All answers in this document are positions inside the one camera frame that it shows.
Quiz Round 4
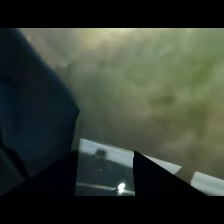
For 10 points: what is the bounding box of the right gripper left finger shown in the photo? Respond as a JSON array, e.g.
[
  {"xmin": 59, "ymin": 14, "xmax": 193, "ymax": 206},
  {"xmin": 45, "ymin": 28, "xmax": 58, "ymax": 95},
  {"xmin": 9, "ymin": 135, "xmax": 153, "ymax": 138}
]
[{"xmin": 6, "ymin": 150, "xmax": 79, "ymax": 197}]

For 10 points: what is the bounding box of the dark blue garment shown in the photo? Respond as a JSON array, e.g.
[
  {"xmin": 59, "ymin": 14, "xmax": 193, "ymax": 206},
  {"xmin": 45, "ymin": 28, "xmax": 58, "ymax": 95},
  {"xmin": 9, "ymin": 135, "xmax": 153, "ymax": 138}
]
[{"xmin": 0, "ymin": 28, "xmax": 81, "ymax": 196}]

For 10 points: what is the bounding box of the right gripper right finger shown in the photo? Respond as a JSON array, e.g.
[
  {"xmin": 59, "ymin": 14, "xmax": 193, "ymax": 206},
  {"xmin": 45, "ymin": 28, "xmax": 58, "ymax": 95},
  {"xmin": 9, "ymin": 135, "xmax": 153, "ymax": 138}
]
[{"xmin": 133, "ymin": 150, "xmax": 208, "ymax": 197}]

